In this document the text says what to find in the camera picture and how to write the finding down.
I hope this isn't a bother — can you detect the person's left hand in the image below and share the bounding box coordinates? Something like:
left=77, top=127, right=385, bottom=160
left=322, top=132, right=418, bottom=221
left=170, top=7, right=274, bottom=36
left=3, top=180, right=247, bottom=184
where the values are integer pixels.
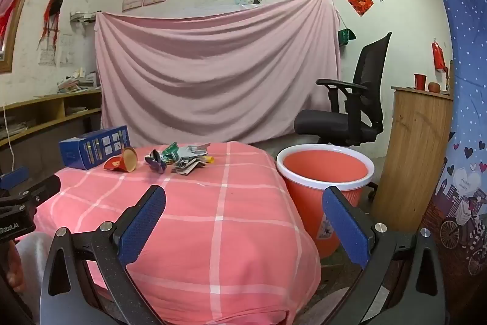
left=5, top=243, right=28, bottom=292

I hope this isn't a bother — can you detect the white paper notice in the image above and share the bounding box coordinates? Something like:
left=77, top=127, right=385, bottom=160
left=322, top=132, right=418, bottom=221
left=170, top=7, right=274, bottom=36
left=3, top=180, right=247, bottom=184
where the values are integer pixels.
left=38, top=35, right=77, bottom=67

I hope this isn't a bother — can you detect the wooden shelf unit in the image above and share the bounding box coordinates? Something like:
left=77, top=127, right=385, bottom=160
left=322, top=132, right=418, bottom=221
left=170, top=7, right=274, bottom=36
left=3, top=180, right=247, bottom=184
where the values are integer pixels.
left=0, top=87, right=103, bottom=158

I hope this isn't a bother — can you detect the grey cloth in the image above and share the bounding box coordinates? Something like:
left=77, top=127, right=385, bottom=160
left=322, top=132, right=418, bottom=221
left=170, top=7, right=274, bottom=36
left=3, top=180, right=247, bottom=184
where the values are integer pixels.
left=17, top=233, right=52, bottom=314

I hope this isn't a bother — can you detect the stack of books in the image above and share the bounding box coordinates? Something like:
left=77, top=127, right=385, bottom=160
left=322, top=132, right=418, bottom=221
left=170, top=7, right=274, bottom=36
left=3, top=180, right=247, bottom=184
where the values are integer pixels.
left=57, top=68, right=101, bottom=94

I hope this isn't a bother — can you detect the wooden cabinet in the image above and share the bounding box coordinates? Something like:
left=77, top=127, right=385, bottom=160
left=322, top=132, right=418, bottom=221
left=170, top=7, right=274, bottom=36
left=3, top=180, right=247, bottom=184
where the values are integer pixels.
left=371, top=86, right=454, bottom=234

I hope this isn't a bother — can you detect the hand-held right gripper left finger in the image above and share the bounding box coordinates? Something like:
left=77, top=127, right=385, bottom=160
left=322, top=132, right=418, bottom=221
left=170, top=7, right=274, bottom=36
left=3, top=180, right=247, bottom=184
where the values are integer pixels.
left=40, top=185, right=167, bottom=325

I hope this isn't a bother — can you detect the white toothpaste tube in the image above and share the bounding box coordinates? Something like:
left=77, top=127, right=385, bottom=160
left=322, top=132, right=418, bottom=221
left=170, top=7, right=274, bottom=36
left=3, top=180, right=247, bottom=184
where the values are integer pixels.
left=172, top=157, right=208, bottom=175

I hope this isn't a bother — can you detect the white sachet wrapper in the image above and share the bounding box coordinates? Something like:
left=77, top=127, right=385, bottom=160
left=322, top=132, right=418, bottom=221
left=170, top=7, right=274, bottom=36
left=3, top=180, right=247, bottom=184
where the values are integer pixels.
left=178, top=143, right=211, bottom=159

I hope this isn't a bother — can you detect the blue wrapper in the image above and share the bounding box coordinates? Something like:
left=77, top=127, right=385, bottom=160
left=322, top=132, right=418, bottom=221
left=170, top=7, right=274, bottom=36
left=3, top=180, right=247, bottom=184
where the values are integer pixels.
left=145, top=149, right=168, bottom=174

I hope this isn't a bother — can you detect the wooden window frame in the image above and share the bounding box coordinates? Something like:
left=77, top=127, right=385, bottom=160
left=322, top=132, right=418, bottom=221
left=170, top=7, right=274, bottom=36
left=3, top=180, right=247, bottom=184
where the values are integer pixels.
left=0, top=0, right=39, bottom=74

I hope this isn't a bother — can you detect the orange bucket with white rim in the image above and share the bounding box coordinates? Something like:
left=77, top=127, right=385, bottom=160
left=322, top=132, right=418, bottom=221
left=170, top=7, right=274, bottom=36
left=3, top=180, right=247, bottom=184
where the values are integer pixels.
left=276, top=144, right=375, bottom=260

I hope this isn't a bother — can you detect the pink checkered blanket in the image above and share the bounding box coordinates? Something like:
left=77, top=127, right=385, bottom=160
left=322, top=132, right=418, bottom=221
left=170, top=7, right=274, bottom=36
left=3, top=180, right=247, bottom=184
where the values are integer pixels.
left=23, top=141, right=322, bottom=325

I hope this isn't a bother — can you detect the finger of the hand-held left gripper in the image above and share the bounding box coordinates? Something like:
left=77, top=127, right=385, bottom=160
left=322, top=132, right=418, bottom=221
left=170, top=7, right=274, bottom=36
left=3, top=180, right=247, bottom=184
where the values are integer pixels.
left=0, top=167, right=30, bottom=192
left=0, top=175, right=62, bottom=213

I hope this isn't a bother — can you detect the red tassel decoration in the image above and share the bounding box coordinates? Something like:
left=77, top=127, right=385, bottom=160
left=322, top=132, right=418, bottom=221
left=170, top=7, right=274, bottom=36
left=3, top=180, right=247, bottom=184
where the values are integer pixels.
left=37, top=0, right=65, bottom=48

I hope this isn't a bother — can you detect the crushed red paper cup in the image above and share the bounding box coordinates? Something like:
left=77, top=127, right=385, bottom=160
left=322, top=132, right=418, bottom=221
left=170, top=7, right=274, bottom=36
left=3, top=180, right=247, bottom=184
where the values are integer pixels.
left=103, top=147, right=138, bottom=172

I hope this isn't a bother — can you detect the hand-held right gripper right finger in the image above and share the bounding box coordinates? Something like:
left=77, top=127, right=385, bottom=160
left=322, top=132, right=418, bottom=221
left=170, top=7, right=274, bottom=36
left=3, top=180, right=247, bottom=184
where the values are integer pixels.
left=321, top=186, right=446, bottom=325

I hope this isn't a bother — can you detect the metal wall shelf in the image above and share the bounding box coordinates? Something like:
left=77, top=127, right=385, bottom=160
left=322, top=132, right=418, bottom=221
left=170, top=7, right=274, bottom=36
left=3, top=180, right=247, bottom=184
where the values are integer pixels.
left=69, top=10, right=101, bottom=25

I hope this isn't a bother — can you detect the pink hanging sheet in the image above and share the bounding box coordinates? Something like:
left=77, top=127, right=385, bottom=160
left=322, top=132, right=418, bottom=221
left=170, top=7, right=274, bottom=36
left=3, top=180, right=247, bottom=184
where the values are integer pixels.
left=93, top=0, right=341, bottom=147

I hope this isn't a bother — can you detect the blue cardboard box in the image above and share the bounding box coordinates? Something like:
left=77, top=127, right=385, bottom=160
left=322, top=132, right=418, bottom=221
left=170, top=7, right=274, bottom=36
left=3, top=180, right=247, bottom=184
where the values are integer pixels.
left=59, top=125, right=130, bottom=170

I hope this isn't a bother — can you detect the white cable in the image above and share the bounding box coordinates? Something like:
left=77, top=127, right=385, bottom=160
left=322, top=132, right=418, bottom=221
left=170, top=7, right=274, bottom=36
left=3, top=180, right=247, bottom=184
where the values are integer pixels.
left=3, top=104, right=16, bottom=173

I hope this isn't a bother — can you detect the red hanging ornament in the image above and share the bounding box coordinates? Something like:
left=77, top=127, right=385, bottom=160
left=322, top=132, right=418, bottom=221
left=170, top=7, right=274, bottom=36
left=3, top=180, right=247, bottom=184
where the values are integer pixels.
left=431, top=39, right=447, bottom=73

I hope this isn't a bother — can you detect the black office chair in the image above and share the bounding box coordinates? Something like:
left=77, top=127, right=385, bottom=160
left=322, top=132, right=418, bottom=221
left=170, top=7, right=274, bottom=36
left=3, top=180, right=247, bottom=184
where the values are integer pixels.
left=294, top=32, right=392, bottom=201

